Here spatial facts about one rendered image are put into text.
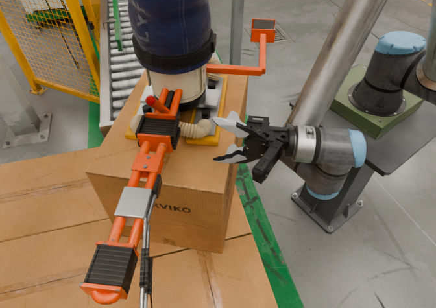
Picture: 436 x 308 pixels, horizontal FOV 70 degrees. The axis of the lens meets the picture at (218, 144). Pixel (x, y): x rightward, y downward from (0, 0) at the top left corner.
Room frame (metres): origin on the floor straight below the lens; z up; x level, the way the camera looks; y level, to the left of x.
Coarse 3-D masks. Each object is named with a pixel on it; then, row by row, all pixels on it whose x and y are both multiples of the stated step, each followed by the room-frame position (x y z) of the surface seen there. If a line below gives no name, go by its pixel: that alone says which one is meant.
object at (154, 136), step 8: (144, 120) 0.59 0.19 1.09; (152, 120) 0.59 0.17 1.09; (160, 120) 0.59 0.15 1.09; (168, 120) 0.59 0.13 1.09; (176, 120) 0.58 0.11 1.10; (144, 128) 0.56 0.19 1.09; (152, 128) 0.56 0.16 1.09; (160, 128) 0.55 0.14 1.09; (168, 128) 0.55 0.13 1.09; (176, 128) 0.55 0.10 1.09; (136, 136) 0.53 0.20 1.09; (144, 136) 0.52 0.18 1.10; (152, 136) 0.52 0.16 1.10; (160, 136) 0.52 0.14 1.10; (168, 136) 0.52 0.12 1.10; (176, 136) 0.55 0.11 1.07; (152, 144) 0.52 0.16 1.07; (168, 144) 0.51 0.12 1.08; (176, 144) 0.53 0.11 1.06; (168, 152) 0.51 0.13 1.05
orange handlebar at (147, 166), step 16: (208, 64) 0.85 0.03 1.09; (160, 96) 0.69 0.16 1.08; (176, 96) 0.69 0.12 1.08; (176, 112) 0.63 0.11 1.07; (144, 144) 0.51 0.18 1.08; (160, 144) 0.51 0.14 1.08; (144, 160) 0.45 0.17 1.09; (160, 160) 0.45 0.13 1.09; (144, 176) 0.43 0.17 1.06; (112, 240) 0.26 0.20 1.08; (128, 240) 0.26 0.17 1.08
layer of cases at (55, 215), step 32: (32, 160) 0.89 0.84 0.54; (64, 160) 0.89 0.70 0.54; (0, 192) 0.72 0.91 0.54; (32, 192) 0.72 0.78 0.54; (64, 192) 0.72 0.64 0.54; (0, 224) 0.57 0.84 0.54; (32, 224) 0.57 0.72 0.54; (64, 224) 0.57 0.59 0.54; (96, 224) 0.57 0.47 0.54; (0, 256) 0.45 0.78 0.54; (32, 256) 0.45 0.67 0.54; (64, 256) 0.45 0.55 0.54; (160, 256) 0.45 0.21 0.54; (192, 256) 0.45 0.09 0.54; (224, 256) 0.45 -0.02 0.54; (256, 256) 0.45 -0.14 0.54; (0, 288) 0.34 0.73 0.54; (32, 288) 0.34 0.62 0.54; (64, 288) 0.34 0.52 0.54; (160, 288) 0.34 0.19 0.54; (192, 288) 0.34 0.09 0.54; (224, 288) 0.34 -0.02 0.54; (256, 288) 0.34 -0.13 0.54
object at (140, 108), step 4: (148, 84) 0.90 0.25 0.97; (144, 88) 0.88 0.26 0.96; (140, 104) 0.79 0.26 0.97; (144, 104) 0.79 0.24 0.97; (136, 108) 0.77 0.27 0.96; (140, 108) 0.77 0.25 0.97; (144, 108) 0.74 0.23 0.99; (148, 108) 0.74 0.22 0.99; (152, 108) 0.77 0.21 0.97; (136, 112) 0.76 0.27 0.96; (140, 112) 0.75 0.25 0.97; (144, 112) 0.74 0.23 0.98; (152, 112) 0.75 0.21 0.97; (132, 116) 0.74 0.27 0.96; (128, 124) 0.70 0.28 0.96; (128, 128) 0.68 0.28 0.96; (128, 132) 0.66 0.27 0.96; (132, 132) 0.66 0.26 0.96; (128, 136) 0.65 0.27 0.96; (132, 136) 0.65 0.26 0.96
